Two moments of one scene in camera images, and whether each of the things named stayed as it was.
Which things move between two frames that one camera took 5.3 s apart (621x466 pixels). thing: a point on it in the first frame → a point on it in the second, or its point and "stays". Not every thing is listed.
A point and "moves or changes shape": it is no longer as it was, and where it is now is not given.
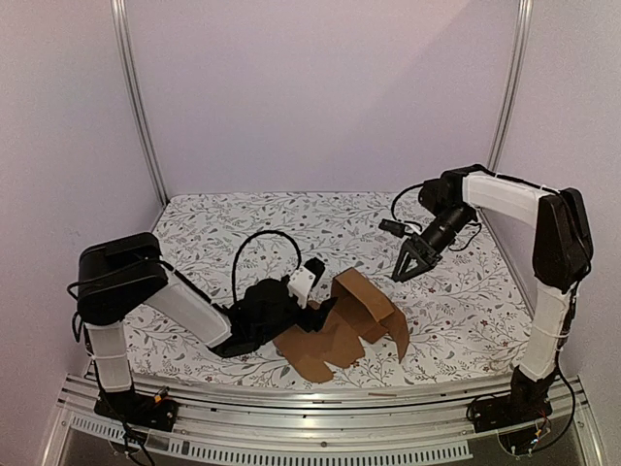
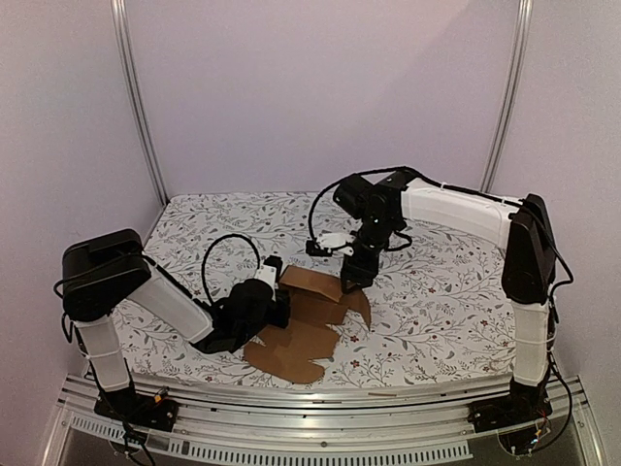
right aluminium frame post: x=516 y=72 stays
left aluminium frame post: x=123 y=35 stays
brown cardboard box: x=361 y=311 moves or changes shape
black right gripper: x=423 y=248 → x=356 y=271
